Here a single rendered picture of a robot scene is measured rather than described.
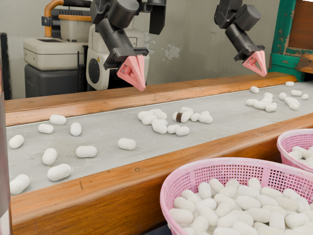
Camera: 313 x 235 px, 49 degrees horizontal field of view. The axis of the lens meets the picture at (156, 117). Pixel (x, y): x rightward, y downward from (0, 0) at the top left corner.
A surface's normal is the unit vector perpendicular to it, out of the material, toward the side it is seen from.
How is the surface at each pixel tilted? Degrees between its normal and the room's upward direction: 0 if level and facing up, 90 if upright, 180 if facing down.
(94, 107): 45
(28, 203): 0
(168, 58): 90
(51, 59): 90
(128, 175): 0
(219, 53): 90
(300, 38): 90
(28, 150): 0
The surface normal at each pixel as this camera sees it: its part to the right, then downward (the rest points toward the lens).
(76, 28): 0.58, 0.32
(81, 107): 0.51, -0.48
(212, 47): -0.82, 0.11
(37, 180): 0.07, -0.95
